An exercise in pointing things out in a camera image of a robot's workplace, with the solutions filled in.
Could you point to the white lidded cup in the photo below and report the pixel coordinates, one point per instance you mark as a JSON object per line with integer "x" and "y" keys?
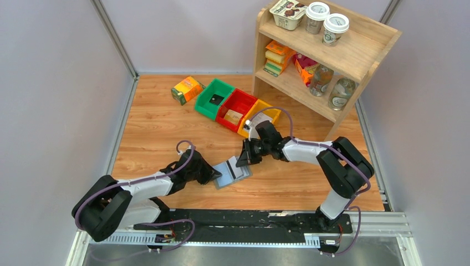
{"x": 335, "y": 25}
{"x": 316, "y": 13}

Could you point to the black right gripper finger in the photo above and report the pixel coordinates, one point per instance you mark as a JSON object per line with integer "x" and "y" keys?
{"x": 247, "y": 149}
{"x": 244, "y": 160}

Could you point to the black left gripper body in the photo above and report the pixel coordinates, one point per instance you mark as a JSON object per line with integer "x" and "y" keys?
{"x": 200, "y": 172}

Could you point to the red plastic bin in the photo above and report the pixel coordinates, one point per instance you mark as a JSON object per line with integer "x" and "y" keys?
{"x": 239, "y": 101}

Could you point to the stacked sponge pack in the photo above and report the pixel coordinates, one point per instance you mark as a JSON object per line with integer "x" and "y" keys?
{"x": 278, "y": 57}

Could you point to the right white lidded cup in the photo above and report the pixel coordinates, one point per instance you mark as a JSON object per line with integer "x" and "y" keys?
{"x": 335, "y": 25}

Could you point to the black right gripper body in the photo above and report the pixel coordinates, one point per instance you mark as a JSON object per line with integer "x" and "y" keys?
{"x": 260, "y": 149}

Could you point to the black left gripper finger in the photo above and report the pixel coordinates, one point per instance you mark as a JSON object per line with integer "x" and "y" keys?
{"x": 207, "y": 169}
{"x": 203, "y": 180}

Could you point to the red orange snack bag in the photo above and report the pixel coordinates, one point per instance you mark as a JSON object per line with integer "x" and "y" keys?
{"x": 305, "y": 66}

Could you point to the left white lidded cup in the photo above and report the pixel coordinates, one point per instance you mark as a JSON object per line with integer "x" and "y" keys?
{"x": 316, "y": 13}

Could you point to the green plastic bin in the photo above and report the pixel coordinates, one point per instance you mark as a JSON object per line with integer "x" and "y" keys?
{"x": 218, "y": 87}

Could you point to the yellow plastic bin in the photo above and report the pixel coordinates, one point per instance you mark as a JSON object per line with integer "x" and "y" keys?
{"x": 258, "y": 106}

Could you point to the white VIP card in bin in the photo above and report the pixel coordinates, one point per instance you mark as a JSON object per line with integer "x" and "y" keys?
{"x": 261, "y": 117}

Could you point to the clear glass bottle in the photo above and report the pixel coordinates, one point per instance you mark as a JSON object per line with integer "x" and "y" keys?
{"x": 341, "y": 93}
{"x": 321, "y": 80}

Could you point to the right clear glass bottle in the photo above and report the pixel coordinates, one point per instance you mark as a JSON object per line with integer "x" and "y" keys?
{"x": 341, "y": 93}

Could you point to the orange green sponge box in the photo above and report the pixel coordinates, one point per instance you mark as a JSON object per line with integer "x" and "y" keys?
{"x": 186, "y": 90}

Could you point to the gold credit card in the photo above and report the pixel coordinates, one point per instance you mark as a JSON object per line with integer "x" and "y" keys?
{"x": 233, "y": 117}

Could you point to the black credit card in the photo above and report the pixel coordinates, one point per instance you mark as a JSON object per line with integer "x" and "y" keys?
{"x": 216, "y": 99}

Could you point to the white magnetic stripe card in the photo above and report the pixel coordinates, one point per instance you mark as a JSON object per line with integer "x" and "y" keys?
{"x": 238, "y": 172}

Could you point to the aluminium rail frame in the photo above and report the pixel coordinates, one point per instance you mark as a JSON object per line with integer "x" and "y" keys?
{"x": 365, "y": 225}

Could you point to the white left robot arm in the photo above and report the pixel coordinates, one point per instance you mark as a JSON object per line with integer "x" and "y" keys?
{"x": 112, "y": 204}

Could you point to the left clear glass bottle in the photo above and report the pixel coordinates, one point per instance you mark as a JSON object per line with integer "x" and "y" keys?
{"x": 321, "y": 80}

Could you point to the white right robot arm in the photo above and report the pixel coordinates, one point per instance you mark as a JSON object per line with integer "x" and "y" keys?
{"x": 345, "y": 168}

